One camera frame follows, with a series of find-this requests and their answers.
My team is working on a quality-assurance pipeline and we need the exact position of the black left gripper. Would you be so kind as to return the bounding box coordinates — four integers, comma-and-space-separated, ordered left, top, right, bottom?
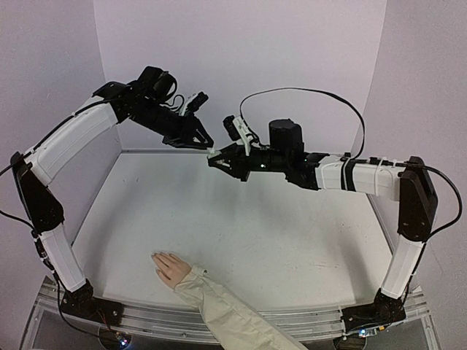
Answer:
131, 99, 217, 148

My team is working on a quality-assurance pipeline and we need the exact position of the clear nail polish bottle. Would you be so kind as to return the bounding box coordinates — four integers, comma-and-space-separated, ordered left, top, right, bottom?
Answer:
207, 150, 220, 162

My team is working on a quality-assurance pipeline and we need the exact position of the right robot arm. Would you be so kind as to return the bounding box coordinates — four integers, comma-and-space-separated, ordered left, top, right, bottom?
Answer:
207, 116, 438, 338

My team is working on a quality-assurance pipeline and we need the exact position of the beige sleeved forearm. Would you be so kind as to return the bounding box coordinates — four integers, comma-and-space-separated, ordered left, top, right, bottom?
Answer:
174, 265, 306, 349

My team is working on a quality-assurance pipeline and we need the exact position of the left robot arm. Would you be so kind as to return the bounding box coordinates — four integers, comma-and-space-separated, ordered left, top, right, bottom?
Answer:
8, 66, 214, 327

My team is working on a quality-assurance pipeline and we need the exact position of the mannequin hand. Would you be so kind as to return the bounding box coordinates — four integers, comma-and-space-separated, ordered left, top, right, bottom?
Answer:
151, 252, 192, 289

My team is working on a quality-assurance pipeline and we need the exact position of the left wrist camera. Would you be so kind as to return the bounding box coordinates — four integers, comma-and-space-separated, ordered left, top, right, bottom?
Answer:
178, 91, 209, 116

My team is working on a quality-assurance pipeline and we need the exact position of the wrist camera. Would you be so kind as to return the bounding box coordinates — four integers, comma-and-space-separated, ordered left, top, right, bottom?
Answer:
178, 91, 209, 116
223, 115, 256, 156

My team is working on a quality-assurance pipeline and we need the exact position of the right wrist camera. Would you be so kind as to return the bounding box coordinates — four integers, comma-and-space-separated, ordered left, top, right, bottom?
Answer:
223, 115, 256, 156

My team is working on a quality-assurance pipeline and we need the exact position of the aluminium back table rail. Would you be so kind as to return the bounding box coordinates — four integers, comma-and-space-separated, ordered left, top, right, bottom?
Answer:
120, 147, 353, 158

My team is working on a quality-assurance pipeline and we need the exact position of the black right camera cable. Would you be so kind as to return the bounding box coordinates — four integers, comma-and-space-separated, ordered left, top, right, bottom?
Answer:
239, 86, 463, 244

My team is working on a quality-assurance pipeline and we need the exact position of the aluminium front rail frame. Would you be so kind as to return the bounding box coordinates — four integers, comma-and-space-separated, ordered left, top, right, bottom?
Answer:
20, 272, 439, 349

